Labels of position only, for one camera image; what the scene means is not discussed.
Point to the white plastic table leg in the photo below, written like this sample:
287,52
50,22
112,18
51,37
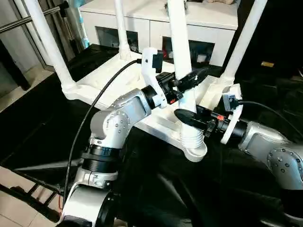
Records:
180,38
246,38
47,42
121,28

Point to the black tall cabinet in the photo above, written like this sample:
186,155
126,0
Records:
284,28

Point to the white plastic table top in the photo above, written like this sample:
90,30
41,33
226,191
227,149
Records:
109,75

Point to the grey curtain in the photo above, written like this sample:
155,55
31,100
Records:
71,26

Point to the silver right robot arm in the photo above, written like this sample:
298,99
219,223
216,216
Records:
274,146

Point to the white cabinet with glass doors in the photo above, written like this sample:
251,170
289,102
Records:
142,21

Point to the grey metal pole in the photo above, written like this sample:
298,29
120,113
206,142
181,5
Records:
28,19

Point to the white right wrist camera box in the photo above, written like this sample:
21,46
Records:
232,109

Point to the black tripod stand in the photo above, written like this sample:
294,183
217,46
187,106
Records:
33,189

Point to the small yellow label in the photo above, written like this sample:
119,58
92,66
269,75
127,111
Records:
267,64

